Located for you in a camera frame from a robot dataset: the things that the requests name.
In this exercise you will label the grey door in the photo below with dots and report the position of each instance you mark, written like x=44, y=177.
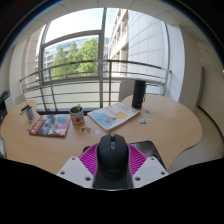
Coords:
x=201, y=87

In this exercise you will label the grey metal balcony railing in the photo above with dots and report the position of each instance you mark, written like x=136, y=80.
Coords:
x=100, y=61

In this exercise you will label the red magazine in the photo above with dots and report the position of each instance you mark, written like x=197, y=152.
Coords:
x=50, y=125

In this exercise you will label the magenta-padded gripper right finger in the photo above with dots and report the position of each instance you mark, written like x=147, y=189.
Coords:
x=148, y=171

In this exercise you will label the light blue magazine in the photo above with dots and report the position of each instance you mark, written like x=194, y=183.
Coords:
x=113, y=116

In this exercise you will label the black computer mouse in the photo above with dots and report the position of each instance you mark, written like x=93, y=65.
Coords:
x=112, y=163

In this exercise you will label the black cylindrical speaker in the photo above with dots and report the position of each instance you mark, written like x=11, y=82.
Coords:
x=138, y=95

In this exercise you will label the dark blue stapler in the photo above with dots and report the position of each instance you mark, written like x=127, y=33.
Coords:
x=24, y=108

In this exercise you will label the black mouse pad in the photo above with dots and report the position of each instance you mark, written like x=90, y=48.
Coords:
x=151, y=149

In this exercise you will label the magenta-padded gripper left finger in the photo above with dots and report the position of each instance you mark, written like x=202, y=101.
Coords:
x=75, y=171

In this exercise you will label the white chair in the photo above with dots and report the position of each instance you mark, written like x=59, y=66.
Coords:
x=19, y=100
x=126, y=90

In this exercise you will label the white mug with plant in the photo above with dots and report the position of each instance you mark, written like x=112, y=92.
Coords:
x=77, y=116

